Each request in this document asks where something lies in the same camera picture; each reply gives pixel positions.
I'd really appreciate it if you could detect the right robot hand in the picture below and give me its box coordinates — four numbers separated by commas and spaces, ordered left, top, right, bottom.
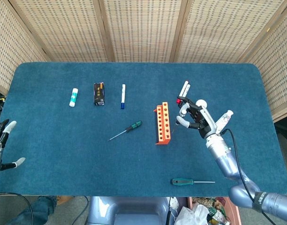
176, 96, 219, 139

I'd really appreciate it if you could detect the black silver precision screwdriver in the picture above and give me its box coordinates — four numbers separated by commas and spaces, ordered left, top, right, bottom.
172, 117, 181, 139

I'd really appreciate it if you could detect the orange test tube rack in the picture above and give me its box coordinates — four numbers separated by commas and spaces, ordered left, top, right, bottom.
153, 101, 172, 146

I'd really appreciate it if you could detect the teal black large screwdriver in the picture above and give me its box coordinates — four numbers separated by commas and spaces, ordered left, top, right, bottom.
170, 178, 216, 186

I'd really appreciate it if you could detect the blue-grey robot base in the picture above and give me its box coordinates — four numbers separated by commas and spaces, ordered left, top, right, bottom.
86, 196, 179, 225

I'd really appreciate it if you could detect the white floral tube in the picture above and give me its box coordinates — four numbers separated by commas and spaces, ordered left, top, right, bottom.
213, 109, 234, 136

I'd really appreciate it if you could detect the white marker black cap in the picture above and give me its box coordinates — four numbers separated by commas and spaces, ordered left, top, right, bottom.
181, 83, 191, 98

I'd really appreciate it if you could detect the white marker red cap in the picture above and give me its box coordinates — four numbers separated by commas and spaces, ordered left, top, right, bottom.
176, 81, 189, 104

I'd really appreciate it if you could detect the blue felt table cover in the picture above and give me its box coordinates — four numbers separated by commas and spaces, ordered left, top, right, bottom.
0, 62, 287, 197

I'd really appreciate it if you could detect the green black small screwdriver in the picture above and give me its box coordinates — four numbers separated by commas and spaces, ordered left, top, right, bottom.
107, 120, 143, 142

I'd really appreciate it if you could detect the person leg in jeans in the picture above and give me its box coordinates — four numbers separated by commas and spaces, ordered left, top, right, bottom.
7, 195, 60, 225

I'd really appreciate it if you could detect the tan shoe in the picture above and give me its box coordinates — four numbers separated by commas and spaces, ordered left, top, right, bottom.
56, 195, 74, 206

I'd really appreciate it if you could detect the white marker blue cap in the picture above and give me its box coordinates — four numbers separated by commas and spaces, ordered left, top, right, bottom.
121, 84, 127, 110

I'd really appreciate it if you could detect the pink storage bin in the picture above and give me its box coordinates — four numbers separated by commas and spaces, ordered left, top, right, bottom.
187, 196, 242, 225

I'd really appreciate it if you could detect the white plastic bag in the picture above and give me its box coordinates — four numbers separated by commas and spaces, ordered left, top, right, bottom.
175, 203, 210, 225

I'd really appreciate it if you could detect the white green glue stick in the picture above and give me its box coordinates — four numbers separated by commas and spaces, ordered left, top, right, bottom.
68, 88, 78, 107

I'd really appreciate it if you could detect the black ink box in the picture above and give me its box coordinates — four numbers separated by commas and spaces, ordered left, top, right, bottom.
93, 82, 106, 106

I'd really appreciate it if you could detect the woven wooden folding screen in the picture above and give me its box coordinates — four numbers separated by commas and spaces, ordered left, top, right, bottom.
0, 0, 287, 122

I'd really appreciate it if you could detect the black floor cable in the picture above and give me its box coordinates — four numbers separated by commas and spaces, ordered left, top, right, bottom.
72, 196, 89, 225
0, 191, 35, 225

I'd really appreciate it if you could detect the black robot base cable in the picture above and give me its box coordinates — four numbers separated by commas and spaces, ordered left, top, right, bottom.
166, 196, 172, 225

